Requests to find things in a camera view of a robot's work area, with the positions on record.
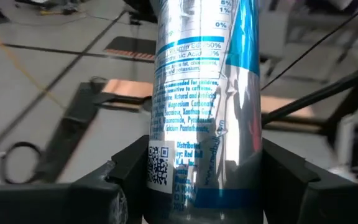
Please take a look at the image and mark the black orange striped floor mat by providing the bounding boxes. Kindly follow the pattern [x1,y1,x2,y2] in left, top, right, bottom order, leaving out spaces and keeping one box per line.
[103,35,157,62]

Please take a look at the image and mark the silver blue Red Bull can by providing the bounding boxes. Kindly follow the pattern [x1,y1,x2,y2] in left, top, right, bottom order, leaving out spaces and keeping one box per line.
[144,0,264,224]

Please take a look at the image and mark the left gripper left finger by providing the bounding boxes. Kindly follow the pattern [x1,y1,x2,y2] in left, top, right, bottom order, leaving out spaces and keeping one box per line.
[0,134,150,224]

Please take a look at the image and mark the black cable with coil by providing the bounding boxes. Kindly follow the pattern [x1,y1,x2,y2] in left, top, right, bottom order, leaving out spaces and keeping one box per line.
[0,141,45,185]

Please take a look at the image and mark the black aluminium rig frame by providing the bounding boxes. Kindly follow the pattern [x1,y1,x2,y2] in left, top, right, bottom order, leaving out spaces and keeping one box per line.
[90,52,358,138]

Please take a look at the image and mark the yellow power cord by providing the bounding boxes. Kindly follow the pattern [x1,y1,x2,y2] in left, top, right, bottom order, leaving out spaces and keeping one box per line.
[0,17,67,110]

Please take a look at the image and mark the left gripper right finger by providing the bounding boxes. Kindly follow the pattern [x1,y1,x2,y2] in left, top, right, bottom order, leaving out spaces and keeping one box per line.
[261,138,358,224]

